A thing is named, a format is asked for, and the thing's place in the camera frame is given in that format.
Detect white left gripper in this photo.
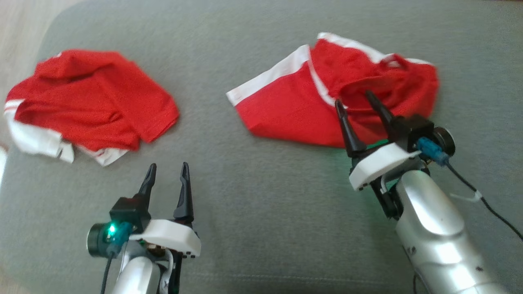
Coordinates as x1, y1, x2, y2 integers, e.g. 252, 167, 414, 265
130, 162, 202, 258

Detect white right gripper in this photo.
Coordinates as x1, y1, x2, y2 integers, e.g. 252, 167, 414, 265
335, 90, 422, 221

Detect red basketball jersey white trim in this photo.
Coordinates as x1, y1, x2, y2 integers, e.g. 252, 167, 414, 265
226, 32, 440, 148

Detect grey fabric sofa seat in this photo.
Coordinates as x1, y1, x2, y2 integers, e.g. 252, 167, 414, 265
0, 0, 523, 294

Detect red shirt with white cuffs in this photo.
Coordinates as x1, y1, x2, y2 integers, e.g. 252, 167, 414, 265
3, 49, 180, 167

